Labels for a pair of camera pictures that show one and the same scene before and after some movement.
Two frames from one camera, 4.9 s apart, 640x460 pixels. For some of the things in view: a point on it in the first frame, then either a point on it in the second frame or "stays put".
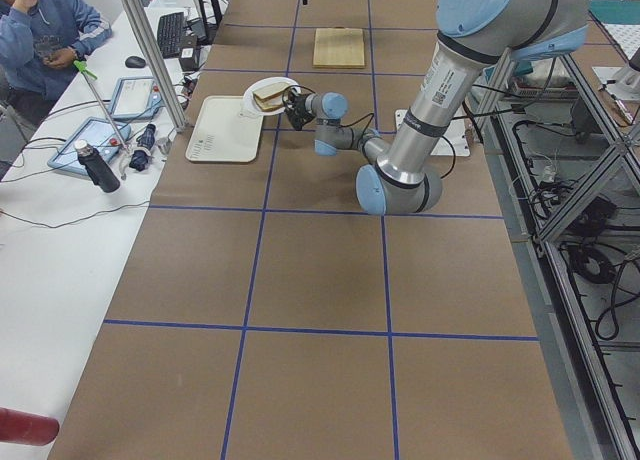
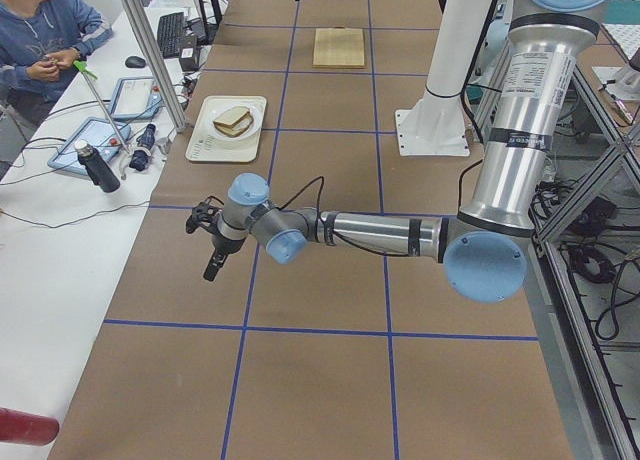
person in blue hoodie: [44, 30] stays put
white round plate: [249, 100] → [249, 131]
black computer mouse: [135, 62] stays put
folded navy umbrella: [141, 155] stays put
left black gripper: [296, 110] → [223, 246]
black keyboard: [171, 33] stays put
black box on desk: [189, 45] stays put
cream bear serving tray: [220, 134] stays put
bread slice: [271, 104] → [239, 127]
